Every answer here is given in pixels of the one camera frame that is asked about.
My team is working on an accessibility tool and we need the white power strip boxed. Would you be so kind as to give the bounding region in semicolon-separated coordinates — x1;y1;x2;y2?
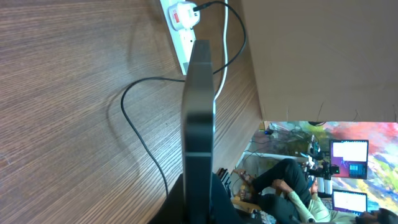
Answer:
160;0;196;75

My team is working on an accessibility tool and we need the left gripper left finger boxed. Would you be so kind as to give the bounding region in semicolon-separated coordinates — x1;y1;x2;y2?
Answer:
148;174;185;224

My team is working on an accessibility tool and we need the laptop screen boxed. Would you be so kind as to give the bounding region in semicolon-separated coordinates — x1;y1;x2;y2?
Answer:
332;189;368;215
330;139;369;180

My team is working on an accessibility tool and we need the colourful wall painting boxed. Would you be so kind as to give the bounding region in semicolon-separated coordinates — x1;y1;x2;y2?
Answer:
269;121;397;213

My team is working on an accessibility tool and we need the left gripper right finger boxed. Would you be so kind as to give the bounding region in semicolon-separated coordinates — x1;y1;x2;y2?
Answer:
211;174;245;224

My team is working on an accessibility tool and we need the white power strip cord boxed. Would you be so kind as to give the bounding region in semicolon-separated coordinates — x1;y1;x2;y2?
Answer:
213;0;229;101

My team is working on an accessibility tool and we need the white USB charger plug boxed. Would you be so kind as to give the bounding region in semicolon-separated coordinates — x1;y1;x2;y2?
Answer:
168;1;200;31

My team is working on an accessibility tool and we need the black USB charging cable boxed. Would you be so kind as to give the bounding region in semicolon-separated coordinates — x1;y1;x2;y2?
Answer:
120;0;248;198

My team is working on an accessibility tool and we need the seated person in background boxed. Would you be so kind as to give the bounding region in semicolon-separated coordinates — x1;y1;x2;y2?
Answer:
233;159;397;224

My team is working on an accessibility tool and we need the upper laptop screen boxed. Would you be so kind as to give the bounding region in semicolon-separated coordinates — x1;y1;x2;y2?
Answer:
330;139;369;180

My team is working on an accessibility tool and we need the turquoise Galaxy smartphone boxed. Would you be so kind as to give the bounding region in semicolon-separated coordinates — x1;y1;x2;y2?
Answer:
181;40;215;223

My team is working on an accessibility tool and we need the lower laptop screen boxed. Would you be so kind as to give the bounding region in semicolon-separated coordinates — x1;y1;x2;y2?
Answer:
332;189;368;215

